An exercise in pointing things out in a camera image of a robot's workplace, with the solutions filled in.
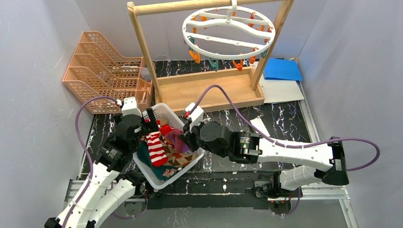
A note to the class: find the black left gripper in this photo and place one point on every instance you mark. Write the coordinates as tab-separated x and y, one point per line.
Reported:
149	118

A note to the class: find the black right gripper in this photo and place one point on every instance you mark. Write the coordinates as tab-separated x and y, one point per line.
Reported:
187	137

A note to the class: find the purple sock with yellow cuff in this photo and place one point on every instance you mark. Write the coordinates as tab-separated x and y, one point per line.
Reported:
172	139

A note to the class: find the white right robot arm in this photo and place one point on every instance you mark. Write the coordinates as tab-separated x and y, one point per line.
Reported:
320	163

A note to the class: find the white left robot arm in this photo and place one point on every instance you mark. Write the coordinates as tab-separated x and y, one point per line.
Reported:
106	188

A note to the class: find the wooden hanger rack stand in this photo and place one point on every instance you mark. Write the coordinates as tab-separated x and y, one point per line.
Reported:
178	91

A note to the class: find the white round clip hanger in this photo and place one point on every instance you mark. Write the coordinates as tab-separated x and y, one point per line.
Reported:
229	32

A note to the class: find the white plastic laundry basket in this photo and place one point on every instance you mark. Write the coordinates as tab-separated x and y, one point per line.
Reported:
162	111

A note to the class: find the argyle brown sock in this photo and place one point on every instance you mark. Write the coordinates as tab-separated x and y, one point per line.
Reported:
177	159

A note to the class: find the red white striped sock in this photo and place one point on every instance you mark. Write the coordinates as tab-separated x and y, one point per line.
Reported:
156	151

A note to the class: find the dark green sock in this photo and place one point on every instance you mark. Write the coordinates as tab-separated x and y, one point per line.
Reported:
163	172

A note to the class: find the white card box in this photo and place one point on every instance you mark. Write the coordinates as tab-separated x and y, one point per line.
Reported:
258	123

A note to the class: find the peach plastic file organizer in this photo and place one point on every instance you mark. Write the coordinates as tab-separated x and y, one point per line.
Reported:
98	69

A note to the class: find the teal front clothes peg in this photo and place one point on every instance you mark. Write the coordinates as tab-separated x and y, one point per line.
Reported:
214	63

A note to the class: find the orange front-left clothes peg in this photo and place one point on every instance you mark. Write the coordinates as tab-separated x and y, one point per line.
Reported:
195	55

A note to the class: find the orange front-centre clothes peg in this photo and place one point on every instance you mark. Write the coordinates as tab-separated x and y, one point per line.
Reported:
238	65

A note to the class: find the white paper sheet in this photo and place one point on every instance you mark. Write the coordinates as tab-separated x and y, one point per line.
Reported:
280	91

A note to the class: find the orange front-right clothes peg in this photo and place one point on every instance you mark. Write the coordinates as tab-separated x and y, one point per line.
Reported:
253	58

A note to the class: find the blue folder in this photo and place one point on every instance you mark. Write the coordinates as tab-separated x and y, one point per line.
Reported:
282	69

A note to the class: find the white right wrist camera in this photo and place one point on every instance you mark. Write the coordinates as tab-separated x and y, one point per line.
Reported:
194	115

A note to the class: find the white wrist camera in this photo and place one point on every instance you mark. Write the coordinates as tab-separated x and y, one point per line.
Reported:
194	115
130	107

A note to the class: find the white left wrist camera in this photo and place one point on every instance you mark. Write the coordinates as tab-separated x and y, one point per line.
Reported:
130	107

